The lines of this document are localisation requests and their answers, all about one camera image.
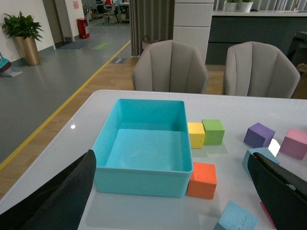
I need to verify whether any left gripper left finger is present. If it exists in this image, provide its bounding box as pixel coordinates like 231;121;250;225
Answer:
0;149;96;230

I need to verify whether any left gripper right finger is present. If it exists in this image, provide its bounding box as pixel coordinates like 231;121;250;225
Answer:
248;153;307;230

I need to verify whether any light blue foam cube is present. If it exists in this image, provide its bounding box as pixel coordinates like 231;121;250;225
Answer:
214;201;259;230
242;147;280;178

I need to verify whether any red foam cube centre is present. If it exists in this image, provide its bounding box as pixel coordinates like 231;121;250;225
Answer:
260;201;277;230

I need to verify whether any pink foam cube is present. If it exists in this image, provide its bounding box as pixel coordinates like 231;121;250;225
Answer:
280;128;307;160

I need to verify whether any purple foam cube far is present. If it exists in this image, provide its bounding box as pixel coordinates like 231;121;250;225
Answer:
243;123;275;148

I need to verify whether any orange foam cube left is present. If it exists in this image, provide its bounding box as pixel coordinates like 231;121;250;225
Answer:
187;162;217;199

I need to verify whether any green foam cube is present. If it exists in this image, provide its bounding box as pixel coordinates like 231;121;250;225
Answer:
202;119;225;145

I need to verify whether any turquoise plastic bin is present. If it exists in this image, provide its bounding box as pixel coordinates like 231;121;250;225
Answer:
93;99;193;197

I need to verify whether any yellow foam cube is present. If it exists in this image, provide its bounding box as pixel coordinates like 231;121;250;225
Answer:
188;122;205;149

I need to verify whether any grey chair right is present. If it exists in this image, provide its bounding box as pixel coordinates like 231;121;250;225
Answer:
223;42;300;98

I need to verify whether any grey chair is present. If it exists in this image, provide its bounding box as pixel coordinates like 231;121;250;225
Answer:
132;40;209;94
223;42;300;98

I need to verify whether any black appliance box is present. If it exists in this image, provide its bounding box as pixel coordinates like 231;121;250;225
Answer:
286;32;307;67

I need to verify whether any dark grey counter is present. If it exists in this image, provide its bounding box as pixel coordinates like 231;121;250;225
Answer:
205;12;307;65

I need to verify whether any grey chair left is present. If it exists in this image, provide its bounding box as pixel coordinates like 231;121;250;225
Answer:
132;40;209;94

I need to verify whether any potted green plant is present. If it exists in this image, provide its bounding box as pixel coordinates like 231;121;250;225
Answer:
2;12;43;66

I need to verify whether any red cabinet box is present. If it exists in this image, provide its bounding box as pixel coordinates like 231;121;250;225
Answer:
77;18;90;39

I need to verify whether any woven basket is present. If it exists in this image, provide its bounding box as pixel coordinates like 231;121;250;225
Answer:
142;35;159;50

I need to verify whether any white plant pot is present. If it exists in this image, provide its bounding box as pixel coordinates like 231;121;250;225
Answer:
239;0;253;12

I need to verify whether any white pillar cabinet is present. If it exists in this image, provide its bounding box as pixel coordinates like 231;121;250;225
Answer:
173;0;214;61

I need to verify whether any grey curtain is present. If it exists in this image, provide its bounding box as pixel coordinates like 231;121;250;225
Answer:
129;0;175;57

